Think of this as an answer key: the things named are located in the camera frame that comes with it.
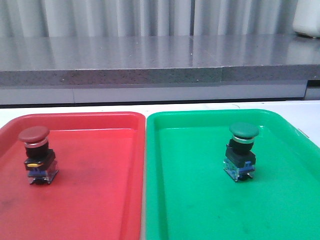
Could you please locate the green mushroom push button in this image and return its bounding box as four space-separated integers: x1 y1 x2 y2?
223 122 260 182

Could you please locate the red mushroom push button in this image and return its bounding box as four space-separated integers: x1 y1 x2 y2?
18 125 59 185

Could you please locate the green plastic tray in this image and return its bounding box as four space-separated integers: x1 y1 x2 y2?
146 109 320 240

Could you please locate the red plastic tray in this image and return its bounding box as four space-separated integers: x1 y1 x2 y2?
0 112 146 240

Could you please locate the grey stone counter slab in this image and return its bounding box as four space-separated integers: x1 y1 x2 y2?
0 34 320 89

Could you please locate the white container in background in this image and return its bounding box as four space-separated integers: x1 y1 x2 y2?
292 0 320 38

